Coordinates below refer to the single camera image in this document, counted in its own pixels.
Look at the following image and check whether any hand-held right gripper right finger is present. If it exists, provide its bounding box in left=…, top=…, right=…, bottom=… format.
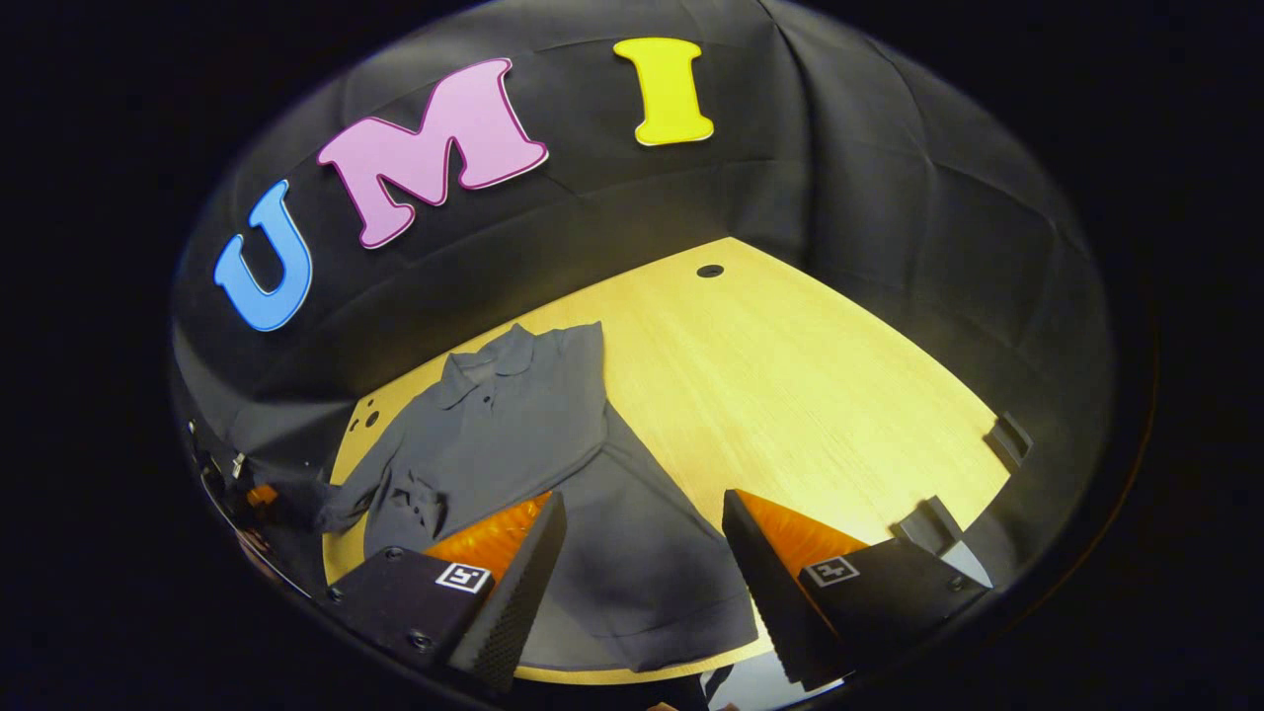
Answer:
left=721, top=488, right=991, bottom=692

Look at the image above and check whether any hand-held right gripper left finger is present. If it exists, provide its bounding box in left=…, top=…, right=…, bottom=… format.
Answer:
left=326, top=491, right=569, bottom=694

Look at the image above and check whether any grey button shirt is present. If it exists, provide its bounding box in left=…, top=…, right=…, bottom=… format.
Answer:
left=314, top=321, right=761, bottom=672

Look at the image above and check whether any black backdrop cloth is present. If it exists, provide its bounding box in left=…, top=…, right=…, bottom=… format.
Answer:
left=170, top=0, right=1117, bottom=593

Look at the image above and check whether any black table edge bracket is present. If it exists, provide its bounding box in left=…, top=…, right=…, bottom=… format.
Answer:
left=985, top=412, right=1034, bottom=471
left=894, top=496, right=967, bottom=556

